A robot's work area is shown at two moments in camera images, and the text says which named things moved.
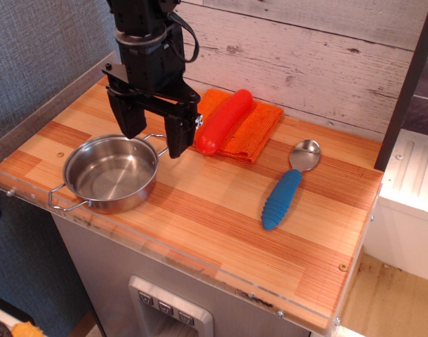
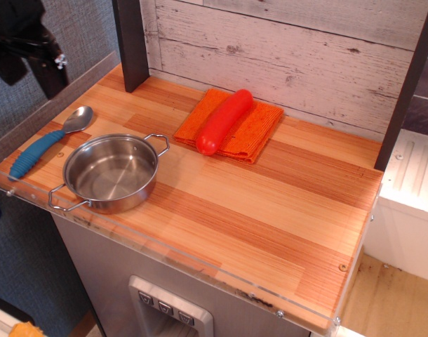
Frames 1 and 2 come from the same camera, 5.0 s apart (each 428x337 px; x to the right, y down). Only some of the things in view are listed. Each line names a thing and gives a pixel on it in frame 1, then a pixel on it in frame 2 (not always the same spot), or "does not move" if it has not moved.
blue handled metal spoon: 304,155 -> 32,152
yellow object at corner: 27,329 does not move
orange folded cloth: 248,136 does not move
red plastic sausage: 223,121 does not move
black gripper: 157,73 -> 16,34
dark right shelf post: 410,85 does not move
